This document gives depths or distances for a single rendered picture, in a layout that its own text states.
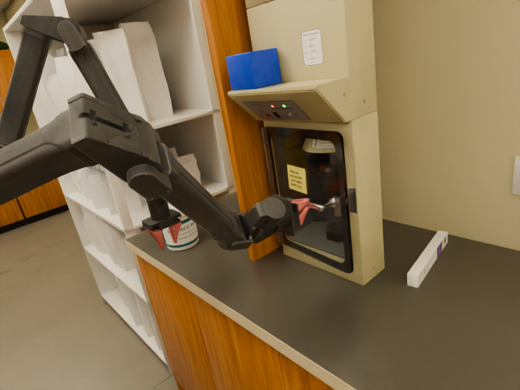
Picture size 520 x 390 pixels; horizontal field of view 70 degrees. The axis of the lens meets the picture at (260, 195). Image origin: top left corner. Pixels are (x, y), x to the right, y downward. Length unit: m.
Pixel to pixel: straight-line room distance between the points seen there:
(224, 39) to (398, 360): 0.92
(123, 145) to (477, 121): 1.02
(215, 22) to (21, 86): 0.52
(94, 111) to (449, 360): 0.81
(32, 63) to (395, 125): 1.09
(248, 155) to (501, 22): 0.77
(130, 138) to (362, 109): 0.61
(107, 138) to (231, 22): 0.74
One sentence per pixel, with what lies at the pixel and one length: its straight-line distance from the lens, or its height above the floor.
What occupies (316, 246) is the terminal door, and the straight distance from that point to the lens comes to 1.12.
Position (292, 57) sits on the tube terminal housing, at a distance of 1.01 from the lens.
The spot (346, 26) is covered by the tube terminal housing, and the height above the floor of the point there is 1.62.
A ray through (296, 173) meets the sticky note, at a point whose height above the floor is 1.26.
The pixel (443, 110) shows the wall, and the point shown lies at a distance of 1.29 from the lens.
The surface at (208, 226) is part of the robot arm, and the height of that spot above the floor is 1.29.
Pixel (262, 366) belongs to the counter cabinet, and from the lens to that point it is 1.19.
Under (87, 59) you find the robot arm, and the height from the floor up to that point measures 1.65.
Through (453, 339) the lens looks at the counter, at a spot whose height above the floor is 0.94.
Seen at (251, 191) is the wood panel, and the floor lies 1.18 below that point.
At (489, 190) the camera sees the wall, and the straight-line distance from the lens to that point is 1.31.
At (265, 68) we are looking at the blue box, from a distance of 1.00.
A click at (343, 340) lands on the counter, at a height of 0.94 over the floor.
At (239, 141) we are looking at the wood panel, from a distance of 1.15.
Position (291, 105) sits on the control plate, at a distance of 0.93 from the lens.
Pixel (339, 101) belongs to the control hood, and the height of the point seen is 1.46.
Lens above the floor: 1.59
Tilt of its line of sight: 20 degrees down
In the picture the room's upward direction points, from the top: 10 degrees counter-clockwise
